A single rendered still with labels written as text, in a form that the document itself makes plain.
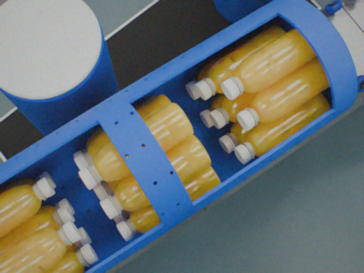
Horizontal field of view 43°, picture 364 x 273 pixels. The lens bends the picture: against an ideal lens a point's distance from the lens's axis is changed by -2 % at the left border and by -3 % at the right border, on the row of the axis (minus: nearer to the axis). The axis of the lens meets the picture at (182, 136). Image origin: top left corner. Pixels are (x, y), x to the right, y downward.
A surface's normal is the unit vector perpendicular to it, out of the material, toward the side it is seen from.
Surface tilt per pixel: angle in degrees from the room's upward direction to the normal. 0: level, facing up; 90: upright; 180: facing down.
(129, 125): 16
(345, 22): 0
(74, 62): 0
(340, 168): 0
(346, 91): 54
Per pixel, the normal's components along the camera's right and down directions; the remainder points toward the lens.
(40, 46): 0.03, -0.25
